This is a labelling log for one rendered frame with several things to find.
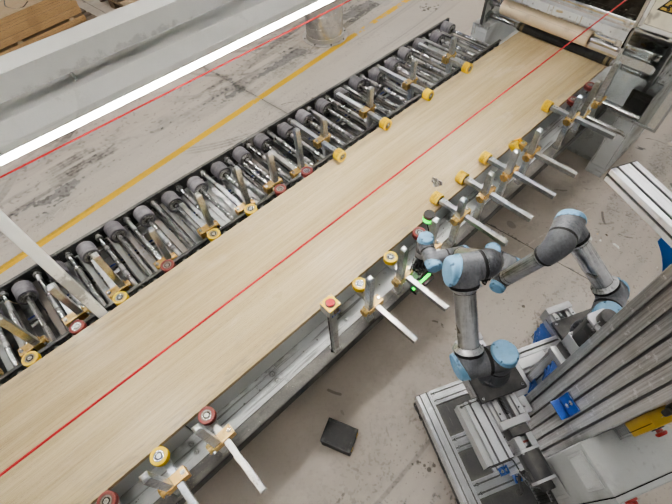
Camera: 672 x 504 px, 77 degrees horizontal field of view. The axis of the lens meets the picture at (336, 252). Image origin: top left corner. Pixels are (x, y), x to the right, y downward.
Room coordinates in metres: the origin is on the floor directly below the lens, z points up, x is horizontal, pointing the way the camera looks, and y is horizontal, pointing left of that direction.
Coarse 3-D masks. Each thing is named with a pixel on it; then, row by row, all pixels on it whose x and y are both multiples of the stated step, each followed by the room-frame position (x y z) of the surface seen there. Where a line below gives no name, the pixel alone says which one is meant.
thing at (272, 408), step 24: (552, 144) 2.39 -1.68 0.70; (528, 168) 2.16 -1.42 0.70; (504, 192) 1.95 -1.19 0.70; (480, 216) 1.75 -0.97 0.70; (456, 240) 1.57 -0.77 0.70; (408, 288) 1.25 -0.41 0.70; (360, 336) 0.98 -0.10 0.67; (312, 360) 0.85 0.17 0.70; (336, 360) 0.86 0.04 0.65; (288, 384) 0.73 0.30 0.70; (264, 408) 0.61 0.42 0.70; (240, 432) 0.51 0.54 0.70; (216, 456) 0.40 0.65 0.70; (192, 480) 0.31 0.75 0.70
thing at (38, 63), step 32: (160, 0) 1.06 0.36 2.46; (192, 0) 1.08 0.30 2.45; (224, 0) 1.14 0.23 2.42; (64, 32) 0.95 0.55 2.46; (96, 32) 0.94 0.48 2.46; (128, 32) 0.97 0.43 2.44; (160, 32) 1.02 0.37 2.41; (0, 64) 0.84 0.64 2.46; (32, 64) 0.84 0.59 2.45; (64, 64) 0.87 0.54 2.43; (0, 96) 0.79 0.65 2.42; (0, 224) 1.10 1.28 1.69; (32, 256) 1.10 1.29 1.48
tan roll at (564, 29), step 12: (504, 0) 3.77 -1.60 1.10; (504, 12) 3.71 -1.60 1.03; (516, 12) 3.63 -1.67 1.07; (528, 12) 3.57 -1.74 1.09; (540, 12) 3.52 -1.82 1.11; (528, 24) 3.54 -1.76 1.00; (540, 24) 3.45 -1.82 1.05; (552, 24) 3.38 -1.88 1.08; (564, 24) 3.33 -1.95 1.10; (576, 24) 3.30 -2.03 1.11; (564, 36) 3.28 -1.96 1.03; (576, 36) 3.21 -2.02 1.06; (588, 36) 3.15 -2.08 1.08; (612, 48) 3.02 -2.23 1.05
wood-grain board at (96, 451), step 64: (512, 64) 3.14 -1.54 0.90; (576, 64) 3.07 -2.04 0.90; (448, 128) 2.41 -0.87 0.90; (512, 128) 2.36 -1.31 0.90; (320, 192) 1.89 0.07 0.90; (384, 192) 1.85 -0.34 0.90; (448, 192) 1.81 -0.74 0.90; (192, 256) 1.45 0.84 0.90; (256, 256) 1.42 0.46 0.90; (320, 256) 1.39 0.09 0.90; (128, 320) 1.07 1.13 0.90; (192, 320) 1.04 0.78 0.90; (256, 320) 1.01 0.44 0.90; (64, 384) 0.74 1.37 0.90; (128, 384) 0.72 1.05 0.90; (192, 384) 0.70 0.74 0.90; (0, 448) 0.47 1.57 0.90; (64, 448) 0.45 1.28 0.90; (128, 448) 0.43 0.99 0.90
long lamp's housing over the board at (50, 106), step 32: (256, 0) 1.21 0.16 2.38; (288, 0) 1.24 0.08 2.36; (192, 32) 1.07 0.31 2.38; (224, 32) 1.10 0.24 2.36; (96, 64) 0.95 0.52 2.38; (128, 64) 0.95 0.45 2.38; (160, 64) 0.98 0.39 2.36; (32, 96) 0.85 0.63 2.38; (64, 96) 0.85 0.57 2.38; (96, 96) 0.87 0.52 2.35; (0, 128) 0.75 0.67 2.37; (32, 128) 0.78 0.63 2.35
